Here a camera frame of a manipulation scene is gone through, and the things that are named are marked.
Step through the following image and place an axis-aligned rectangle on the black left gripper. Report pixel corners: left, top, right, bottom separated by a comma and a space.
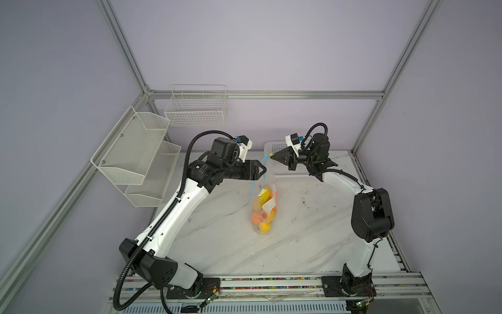
221, 159, 266, 181

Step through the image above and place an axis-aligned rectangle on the clear zip top bag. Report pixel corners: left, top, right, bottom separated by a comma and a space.
248, 154, 278, 235

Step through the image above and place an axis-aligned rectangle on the yellow pear-shaped lemon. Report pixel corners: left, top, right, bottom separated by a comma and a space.
258, 222, 271, 234

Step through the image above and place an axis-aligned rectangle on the yellow banana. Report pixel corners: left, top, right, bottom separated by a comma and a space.
254, 187, 271, 211

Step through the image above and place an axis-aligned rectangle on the large orange fruit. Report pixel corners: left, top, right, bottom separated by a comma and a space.
252, 212, 263, 225

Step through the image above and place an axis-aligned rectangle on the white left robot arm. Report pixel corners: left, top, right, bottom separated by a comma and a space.
119, 160, 267, 292

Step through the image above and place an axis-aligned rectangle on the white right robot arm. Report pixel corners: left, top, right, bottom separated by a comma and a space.
271, 133, 395, 296

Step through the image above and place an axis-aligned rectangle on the white perforated plastic basket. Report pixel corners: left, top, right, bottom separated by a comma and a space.
270, 138, 338, 182

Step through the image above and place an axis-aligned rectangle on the white mesh two-tier shelf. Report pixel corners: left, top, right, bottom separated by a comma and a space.
90, 107, 181, 208

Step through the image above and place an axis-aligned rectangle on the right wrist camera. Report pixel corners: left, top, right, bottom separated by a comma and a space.
285, 133, 304, 157

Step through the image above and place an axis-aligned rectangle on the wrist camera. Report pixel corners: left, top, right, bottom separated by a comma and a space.
209, 135, 254, 164
285, 133, 304, 157

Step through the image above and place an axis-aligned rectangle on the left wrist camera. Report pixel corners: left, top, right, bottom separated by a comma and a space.
209, 135, 254, 164

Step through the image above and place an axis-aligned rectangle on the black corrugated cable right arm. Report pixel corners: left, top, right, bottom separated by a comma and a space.
301, 122, 329, 150

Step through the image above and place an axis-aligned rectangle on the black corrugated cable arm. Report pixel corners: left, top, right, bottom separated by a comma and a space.
112, 130, 236, 314
301, 122, 329, 150

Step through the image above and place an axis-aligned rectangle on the white wire wall basket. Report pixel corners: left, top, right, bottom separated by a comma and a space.
164, 85, 227, 127

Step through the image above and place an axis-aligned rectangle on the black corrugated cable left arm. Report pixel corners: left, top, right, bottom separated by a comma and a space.
112, 130, 236, 314

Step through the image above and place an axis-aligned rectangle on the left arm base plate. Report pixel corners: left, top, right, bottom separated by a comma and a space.
163, 277, 221, 300

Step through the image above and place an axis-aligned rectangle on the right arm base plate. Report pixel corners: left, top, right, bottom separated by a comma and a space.
321, 274, 376, 297

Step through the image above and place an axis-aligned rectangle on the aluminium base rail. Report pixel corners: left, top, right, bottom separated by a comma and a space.
107, 271, 432, 304

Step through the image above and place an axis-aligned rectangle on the aluminium frame post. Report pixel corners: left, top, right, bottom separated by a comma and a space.
351, 0, 443, 154

